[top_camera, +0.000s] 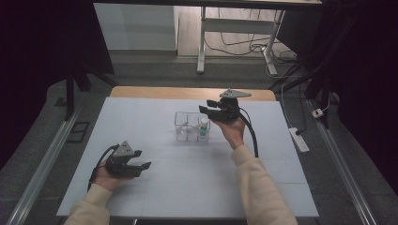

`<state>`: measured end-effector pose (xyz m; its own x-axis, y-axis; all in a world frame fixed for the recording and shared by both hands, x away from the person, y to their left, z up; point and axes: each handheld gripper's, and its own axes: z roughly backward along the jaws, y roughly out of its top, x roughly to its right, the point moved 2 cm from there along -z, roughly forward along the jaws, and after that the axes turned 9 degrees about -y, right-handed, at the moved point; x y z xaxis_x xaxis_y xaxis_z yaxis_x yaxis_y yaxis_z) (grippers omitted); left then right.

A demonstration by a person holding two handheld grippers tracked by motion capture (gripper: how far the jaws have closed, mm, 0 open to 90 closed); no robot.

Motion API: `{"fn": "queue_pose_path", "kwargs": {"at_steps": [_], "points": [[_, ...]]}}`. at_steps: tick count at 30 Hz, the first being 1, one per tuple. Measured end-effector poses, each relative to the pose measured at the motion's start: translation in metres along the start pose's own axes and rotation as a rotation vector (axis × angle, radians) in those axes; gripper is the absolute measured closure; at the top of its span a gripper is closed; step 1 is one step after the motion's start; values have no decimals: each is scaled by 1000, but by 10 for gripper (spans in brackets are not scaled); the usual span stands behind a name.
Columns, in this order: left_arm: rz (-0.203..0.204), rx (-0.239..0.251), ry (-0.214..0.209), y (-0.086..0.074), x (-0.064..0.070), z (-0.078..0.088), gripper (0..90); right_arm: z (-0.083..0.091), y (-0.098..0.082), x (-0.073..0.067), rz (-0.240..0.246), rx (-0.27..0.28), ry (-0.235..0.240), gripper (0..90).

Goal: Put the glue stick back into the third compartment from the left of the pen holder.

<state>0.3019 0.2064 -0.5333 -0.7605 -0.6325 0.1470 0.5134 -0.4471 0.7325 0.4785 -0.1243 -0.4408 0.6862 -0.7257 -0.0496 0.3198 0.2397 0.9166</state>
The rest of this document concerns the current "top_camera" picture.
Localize white power strip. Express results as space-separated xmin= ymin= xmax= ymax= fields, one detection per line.
xmin=288 ymin=127 xmax=311 ymax=154

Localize person's right hand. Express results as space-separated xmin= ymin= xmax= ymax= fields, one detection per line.
xmin=209 ymin=116 xmax=247 ymax=150

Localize black metal stand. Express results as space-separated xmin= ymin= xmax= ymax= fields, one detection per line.
xmin=268 ymin=12 xmax=333 ymax=129

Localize white desk frame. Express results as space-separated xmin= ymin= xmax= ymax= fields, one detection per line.
xmin=196 ymin=6 xmax=286 ymax=76

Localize white cabinet panel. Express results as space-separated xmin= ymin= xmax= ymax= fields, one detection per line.
xmin=93 ymin=3 xmax=179 ymax=52

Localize clear plastic organizer box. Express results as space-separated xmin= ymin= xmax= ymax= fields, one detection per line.
xmin=174 ymin=111 xmax=211 ymax=143

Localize white and green glue stick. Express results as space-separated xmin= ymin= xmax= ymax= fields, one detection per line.
xmin=199 ymin=116 xmax=210 ymax=138

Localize hand-held gripper black cable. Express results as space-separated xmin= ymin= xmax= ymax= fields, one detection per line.
xmin=237 ymin=107 xmax=260 ymax=158
xmin=87 ymin=143 xmax=120 ymax=191

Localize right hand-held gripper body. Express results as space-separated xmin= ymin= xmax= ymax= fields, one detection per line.
xmin=212 ymin=88 xmax=253 ymax=124

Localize person's left hand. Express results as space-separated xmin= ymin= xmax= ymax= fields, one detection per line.
xmin=93 ymin=165 xmax=134 ymax=192

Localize left hand-held gripper black cable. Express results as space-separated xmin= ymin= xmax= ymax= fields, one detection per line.
xmin=87 ymin=143 xmax=120 ymax=191

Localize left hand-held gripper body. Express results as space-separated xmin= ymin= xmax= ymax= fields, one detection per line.
xmin=104 ymin=140 xmax=142 ymax=179

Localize white pen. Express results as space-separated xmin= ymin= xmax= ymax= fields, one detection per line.
xmin=187 ymin=123 xmax=203 ymax=141

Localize black tripod stand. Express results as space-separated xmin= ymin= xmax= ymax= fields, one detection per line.
xmin=64 ymin=59 xmax=118 ymax=121

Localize tangled black floor cables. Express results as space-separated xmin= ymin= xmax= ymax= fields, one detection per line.
xmin=205 ymin=7 xmax=299 ymax=64

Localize white paper sheet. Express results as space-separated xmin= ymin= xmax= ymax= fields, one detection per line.
xmin=55 ymin=97 xmax=320 ymax=218

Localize right hand-held gripper black cable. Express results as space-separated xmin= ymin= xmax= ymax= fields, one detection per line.
xmin=237 ymin=107 xmax=260 ymax=158

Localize aluminium rail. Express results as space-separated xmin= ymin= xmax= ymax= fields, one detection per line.
xmin=308 ymin=99 xmax=378 ymax=225
xmin=6 ymin=109 xmax=81 ymax=225

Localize black floor frame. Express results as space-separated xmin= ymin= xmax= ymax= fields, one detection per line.
xmin=66 ymin=121 xmax=91 ymax=144

